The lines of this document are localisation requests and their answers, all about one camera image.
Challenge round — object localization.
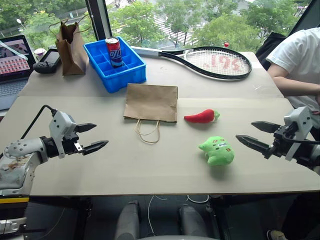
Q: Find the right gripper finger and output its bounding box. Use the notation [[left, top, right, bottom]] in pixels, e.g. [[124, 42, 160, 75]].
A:
[[251, 120, 282, 135], [235, 134, 273, 158]]

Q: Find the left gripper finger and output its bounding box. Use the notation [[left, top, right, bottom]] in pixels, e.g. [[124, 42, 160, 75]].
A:
[[75, 122, 98, 134], [82, 140, 110, 156]]

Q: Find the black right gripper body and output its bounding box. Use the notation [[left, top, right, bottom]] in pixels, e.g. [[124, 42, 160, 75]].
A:
[[262, 124, 299, 160]]

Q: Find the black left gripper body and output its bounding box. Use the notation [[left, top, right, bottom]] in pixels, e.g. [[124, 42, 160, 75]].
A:
[[61, 124, 85, 156]]

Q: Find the flat brown paper bag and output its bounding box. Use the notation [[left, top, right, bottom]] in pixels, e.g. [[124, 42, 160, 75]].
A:
[[123, 83, 179, 145]]

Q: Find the standing brown paper bag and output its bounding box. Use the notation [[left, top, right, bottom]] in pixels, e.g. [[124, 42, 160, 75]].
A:
[[48, 14, 92, 77]]

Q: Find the green plush toy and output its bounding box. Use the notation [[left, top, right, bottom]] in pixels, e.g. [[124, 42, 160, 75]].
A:
[[198, 135, 236, 167]]

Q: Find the red chili pepper toy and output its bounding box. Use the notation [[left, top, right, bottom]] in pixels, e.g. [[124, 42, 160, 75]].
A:
[[183, 108, 221, 125]]

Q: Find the blue plastic divided crate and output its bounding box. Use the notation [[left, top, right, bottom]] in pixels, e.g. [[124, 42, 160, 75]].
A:
[[83, 36, 147, 94]]

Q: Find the black handheld controller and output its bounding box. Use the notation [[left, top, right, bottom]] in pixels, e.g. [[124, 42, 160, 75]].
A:
[[32, 45, 62, 74]]

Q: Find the person in white t-shirt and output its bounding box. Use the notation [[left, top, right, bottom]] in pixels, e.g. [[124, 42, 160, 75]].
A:
[[265, 26, 320, 116]]

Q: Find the black backpack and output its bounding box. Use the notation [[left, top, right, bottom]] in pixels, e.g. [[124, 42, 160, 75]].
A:
[[254, 31, 287, 71]]

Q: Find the black and white tennis racket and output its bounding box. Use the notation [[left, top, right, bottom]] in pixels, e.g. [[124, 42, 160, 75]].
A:
[[130, 45, 253, 81]]

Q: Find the dark rounded robot leg shape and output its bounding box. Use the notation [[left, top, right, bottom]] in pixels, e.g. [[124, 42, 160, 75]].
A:
[[114, 199, 141, 240], [177, 204, 210, 240]]

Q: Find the red soda can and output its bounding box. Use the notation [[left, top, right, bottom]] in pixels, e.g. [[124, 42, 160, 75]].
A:
[[105, 36, 124, 69]]

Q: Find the white lidded cup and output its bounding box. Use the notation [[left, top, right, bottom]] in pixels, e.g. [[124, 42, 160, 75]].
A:
[[33, 47, 46, 62]]

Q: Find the person's shoe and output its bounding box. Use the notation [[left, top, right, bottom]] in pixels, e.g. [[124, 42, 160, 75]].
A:
[[266, 229, 289, 240]]

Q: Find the grey laptop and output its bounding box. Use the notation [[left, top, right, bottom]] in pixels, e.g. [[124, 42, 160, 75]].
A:
[[0, 34, 37, 111]]

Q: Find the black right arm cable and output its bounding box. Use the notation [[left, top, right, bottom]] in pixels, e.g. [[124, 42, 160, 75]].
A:
[[282, 133, 320, 146]]

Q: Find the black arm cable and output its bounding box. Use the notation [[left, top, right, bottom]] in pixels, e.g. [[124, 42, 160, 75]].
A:
[[0, 104, 59, 161], [282, 133, 320, 146]]

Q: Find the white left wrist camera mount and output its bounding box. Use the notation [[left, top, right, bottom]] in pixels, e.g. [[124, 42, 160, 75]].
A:
[[48, 110, 77, 160]]

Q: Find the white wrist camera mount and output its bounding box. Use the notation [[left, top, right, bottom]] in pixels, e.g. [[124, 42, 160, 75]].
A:
[[48, 110, 77, 160], [283, 106, 315, 161]]

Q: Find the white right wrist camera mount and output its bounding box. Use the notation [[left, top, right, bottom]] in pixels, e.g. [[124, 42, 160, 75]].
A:
[[283, 106, 315, 161]]

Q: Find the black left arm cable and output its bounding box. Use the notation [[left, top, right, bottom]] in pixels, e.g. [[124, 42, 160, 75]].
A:
[[0, 104, 59, 161]]

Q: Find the thin white cable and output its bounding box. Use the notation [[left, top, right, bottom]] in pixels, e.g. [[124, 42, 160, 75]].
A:
[[186, 194, 210, 204], [146, 194, 169, 237]]

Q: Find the black window frame post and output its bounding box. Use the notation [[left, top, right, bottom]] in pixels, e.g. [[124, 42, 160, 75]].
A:
[[84, 0, 114, 44]]

